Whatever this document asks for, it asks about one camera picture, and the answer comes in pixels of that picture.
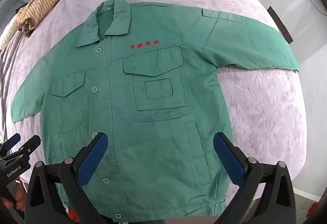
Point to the person's left hand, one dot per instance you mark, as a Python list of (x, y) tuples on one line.
[(20, 198)]

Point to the green work jacket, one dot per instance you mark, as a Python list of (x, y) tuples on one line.
[(145, 74)]

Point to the dark wall strip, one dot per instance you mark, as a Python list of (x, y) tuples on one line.
[(281, 26)]

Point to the red floor object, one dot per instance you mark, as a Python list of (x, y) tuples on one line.
[(310, 210)]

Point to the cream pillow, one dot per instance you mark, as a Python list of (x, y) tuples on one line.
[(8, 32)]

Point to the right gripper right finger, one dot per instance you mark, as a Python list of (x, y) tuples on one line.
[(277, 202)]

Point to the lavender bed blanket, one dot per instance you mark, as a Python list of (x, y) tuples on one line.
[(265, 106)]

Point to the beige striped folded garment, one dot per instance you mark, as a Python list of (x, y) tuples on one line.
[(30, 16)]

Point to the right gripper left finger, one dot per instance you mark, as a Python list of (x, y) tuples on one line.
[(43, 204)]

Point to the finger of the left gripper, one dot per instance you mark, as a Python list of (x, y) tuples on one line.
[(28, 148), (9, 144)]

